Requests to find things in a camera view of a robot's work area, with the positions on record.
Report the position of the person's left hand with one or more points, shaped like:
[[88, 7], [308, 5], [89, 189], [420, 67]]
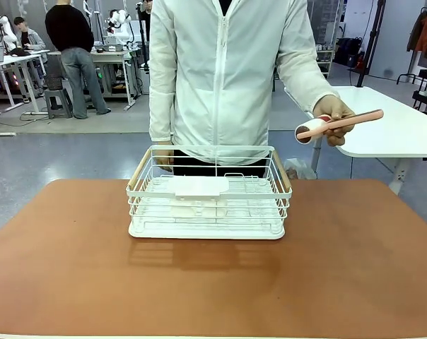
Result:
[[335, 106]]

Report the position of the person's right hand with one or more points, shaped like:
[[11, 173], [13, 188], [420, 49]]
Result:
[[163, 157]]

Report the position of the pink lint roller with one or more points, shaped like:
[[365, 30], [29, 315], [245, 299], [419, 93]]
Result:
[[317, 130]]

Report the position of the person's left forearm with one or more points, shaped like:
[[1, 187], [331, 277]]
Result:
[[305, 77]]

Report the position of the person's right forearm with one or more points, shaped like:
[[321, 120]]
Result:
[[160, 116]]

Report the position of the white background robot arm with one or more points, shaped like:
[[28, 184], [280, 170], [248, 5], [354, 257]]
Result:
[[6, 33]]

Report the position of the wooden shoe rack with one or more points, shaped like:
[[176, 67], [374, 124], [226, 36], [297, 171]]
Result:
[[324, 63]]

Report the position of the white plastic rack insert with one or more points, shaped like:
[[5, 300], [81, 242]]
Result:
[[199, 187]]

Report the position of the white side table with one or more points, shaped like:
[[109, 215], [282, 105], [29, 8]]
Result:
[[386, 127]]

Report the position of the black backpack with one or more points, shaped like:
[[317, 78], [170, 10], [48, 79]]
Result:
[[349, 51]]

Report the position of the white plastic bag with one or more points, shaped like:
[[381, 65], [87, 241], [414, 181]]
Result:
[[300, 170]]

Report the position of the black stand pole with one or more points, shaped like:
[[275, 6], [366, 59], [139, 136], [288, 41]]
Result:
[[370, 39]]

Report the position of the person in white jacket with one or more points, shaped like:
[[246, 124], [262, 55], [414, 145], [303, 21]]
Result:
[[217, 88]]

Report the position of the white power strip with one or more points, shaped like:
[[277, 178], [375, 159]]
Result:
[[401, 176]]

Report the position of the grey workbench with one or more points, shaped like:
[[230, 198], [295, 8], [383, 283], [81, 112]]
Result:
[[111, 56]]

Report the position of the black clothes rack with jackets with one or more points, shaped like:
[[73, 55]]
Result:
[[425, 33]]

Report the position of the grey plastic stool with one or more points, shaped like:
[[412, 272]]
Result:
[[58, 102]]

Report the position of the black mesh waste bin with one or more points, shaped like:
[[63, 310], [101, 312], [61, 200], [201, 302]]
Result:
[[53, 82]]

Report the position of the white background humanoid robot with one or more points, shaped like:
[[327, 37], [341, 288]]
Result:
[[119, 26]]

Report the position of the person in black clothes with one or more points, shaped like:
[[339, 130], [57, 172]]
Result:
[[147, 17]]

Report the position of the man in black sweater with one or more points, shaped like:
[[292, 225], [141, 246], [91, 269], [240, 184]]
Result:
[[70, 35]]

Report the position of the seated person in grey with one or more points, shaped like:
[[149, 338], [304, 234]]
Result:
[[31, 39]]

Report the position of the white lab desk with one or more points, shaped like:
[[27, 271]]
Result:
[[12, 60]]

